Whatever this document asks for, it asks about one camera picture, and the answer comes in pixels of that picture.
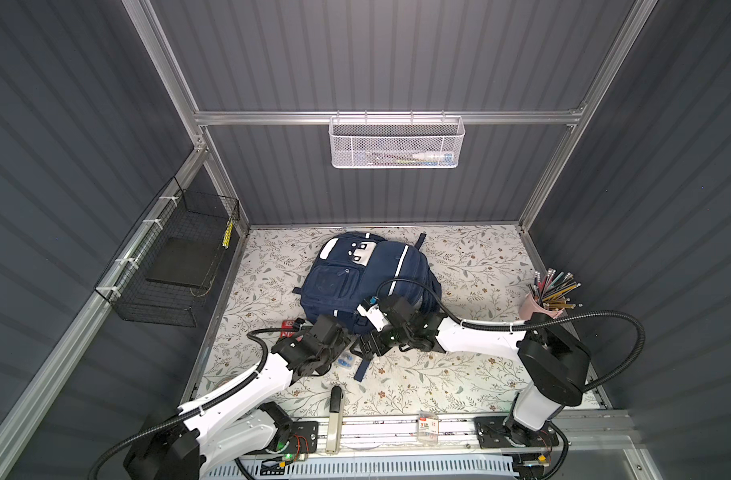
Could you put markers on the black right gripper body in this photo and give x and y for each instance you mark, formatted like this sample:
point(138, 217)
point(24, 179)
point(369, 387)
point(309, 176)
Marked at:
point(381, 340)

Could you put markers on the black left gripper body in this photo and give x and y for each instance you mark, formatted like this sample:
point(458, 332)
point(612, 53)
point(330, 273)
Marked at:
point(328, 356)

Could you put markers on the red card box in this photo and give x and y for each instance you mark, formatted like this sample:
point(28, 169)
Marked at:
point(289, 327)

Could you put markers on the navy blue student backpack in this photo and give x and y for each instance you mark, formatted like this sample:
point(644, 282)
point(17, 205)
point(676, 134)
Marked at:
point(357, 266)

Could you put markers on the clear pen pouch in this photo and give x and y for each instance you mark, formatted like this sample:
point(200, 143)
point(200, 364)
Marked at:
point(346, 360)

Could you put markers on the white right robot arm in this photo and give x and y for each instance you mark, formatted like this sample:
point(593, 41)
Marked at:
point(556, 362)

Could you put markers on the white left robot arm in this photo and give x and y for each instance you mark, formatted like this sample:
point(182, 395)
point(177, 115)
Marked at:
point(239, 417)

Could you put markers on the black and cream stapler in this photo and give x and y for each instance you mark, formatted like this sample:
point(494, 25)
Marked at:
point(335, 424)

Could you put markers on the small clear staples box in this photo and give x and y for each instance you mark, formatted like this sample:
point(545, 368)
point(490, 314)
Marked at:
point(427, 428)

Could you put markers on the pink pencil cup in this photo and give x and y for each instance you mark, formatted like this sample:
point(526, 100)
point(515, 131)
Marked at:
point(530, 307)

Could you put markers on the bundle of coloured pencils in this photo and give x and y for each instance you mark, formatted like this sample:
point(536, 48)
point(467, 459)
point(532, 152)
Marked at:
point(554, 290)

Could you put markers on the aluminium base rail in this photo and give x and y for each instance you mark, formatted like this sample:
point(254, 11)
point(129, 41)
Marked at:
point(455, 432)

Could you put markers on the black wire wall basket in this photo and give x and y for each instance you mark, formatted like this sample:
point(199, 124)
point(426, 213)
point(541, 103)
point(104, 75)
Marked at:
point(177, 264)

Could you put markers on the white wire mesh basket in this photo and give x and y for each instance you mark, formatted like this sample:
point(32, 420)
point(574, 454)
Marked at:
point(391, 141)

